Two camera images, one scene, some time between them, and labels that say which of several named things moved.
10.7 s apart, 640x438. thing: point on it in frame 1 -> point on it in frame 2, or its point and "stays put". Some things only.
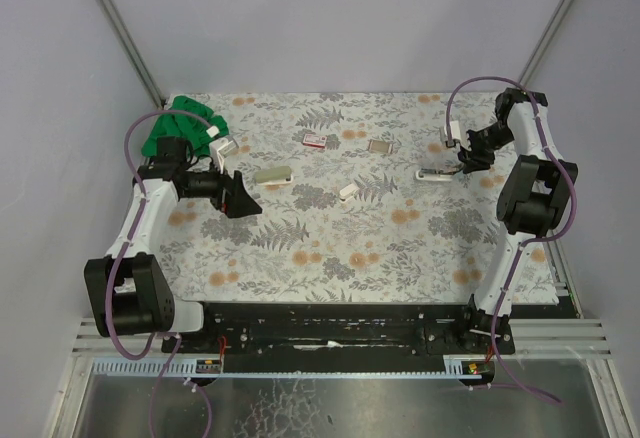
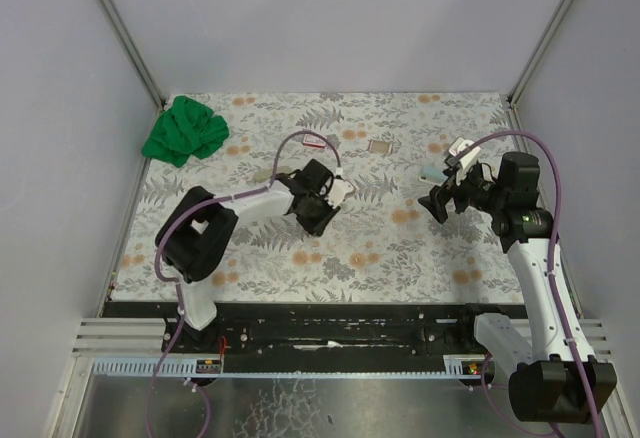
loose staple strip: x=380 y=146 stays put
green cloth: x=192 y=129 stays put
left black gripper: x=227 y=191 -> x=314 y=215
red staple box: x=315 y=140 stays put
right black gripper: x=480 y=146 -> x=447 y=197
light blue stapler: x=433 y=174 stays put
